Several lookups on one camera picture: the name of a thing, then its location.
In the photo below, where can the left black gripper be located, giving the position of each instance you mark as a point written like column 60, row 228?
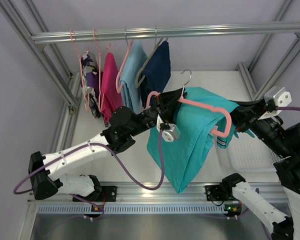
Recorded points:
column 162, row 107

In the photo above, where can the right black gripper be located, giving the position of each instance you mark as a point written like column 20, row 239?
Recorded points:
column 246, row 117

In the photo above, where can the pink hanger with metal hook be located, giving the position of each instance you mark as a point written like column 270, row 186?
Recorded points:
column 181, row 99

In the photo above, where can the teal trousers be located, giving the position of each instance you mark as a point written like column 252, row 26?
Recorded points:
column 184, row 157

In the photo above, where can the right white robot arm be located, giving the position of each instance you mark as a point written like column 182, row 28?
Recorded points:
column 285, row 143

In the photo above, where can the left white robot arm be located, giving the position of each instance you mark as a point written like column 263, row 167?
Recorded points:
column 49, row 173

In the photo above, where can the navy blue trousers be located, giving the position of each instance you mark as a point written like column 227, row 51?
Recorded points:
column 147, row 87

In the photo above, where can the grey hanger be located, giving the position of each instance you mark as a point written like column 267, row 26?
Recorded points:
column 157, row 66

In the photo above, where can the pink hanger of blue trousers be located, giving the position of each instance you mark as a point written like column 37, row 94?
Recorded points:
column 119, row 86

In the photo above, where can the light blue trousers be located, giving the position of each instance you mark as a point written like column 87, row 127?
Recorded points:
column 130, row 94

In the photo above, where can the magenta trousers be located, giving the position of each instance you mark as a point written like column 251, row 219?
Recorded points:
column 110, row 99

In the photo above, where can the pink hanger of magenta trousers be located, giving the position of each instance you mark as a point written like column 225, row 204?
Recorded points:
column 100, row 53

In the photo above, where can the purple patterned trousers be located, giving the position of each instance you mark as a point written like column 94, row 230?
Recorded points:
column 91, row 72

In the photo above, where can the white plastic basket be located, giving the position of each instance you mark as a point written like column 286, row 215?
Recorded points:
column 251, row 155

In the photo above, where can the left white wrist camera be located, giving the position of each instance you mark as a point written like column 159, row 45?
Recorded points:
column 170, row 131

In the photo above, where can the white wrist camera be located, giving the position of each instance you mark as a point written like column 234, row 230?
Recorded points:
column 170, row 131
column 275, row 97

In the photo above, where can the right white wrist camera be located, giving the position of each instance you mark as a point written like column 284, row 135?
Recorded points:
column 275, row 97

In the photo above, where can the right aluminium frame struts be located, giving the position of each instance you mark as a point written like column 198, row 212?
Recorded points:
column 276, row 61

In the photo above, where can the aluminium frame struts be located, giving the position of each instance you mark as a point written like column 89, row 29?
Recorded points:
column 69, row 87
column 276, row 61

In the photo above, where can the aluminium hanging rail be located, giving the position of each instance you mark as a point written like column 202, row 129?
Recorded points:
column 274, row 27

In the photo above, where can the left aluminium frame struts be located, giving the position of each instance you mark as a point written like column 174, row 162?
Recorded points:
column 69, row 87

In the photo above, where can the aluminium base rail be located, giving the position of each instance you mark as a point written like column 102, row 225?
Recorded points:
column 130, row 193

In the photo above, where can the white slotted cable duct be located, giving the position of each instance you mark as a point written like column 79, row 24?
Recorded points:
column 133, row 209

